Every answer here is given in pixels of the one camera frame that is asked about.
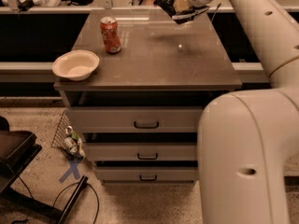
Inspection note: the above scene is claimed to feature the blue chip bag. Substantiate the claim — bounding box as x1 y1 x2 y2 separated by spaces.
153 0 210 25

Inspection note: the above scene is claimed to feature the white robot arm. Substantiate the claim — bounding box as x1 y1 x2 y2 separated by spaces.
190 0 299 224

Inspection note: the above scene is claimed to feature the white paper bowl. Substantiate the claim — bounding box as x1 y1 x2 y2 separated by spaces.
52 50 100 81

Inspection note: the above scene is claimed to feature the orange soda can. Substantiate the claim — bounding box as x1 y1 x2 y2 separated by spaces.
100 16 121 54

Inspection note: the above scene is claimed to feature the grey drawer cabinet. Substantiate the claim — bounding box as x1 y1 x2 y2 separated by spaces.
53 8 243 186

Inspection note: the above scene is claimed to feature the top grey drawer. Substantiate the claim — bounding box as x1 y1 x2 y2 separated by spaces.
65 107 202 133

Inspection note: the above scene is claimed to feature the grey drawer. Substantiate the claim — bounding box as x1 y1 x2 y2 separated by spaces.
65 107 202 133
93 167 198 183
82 143 196 161

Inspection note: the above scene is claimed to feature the middle grey drawer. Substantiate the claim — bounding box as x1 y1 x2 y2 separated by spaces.
82 143 196 161

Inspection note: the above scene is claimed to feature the white bottle in basket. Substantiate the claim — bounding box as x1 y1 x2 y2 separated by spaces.
64 137 77 155

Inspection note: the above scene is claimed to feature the bottom grey drawer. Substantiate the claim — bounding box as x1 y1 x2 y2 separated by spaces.
93 167 198 183

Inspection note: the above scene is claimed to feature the wire mesh basket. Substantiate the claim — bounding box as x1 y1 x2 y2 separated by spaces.
51 112 85 161

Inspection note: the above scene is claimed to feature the black cart frame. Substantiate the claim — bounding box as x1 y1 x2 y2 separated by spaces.
0 117 88 224

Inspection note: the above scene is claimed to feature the black cable on floor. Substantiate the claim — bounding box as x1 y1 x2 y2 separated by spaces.
12 175 101 224

